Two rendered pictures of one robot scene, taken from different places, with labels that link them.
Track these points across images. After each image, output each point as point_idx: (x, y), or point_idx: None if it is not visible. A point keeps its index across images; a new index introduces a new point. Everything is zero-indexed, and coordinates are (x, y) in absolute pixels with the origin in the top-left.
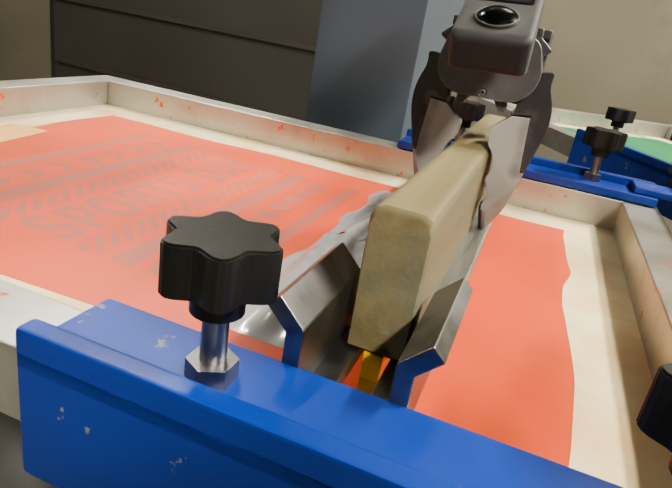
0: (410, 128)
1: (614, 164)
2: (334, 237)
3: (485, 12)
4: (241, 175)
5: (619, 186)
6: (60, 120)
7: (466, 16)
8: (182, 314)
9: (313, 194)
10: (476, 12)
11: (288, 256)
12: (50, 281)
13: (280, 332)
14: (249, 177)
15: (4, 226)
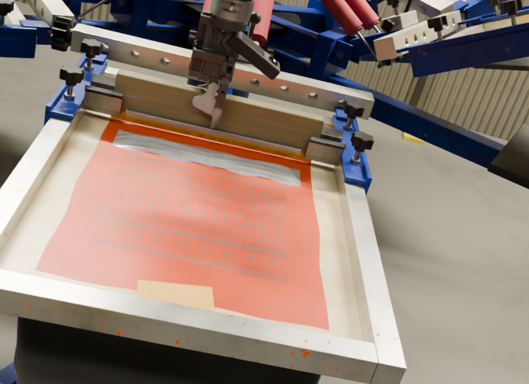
0: (48, 105)
1: None
2: (212, 162)
3: (275, 61)
4: (145, 190)
5: (92, 64)
6: (95, 286)
7: (273, 64)
8: (301, 191)
9: (151, 167)
10: (273, 62)
11: (240, 174)
12: (312, 216)
13: (294, 174)
14: (145, 188)
15: (290, 238)
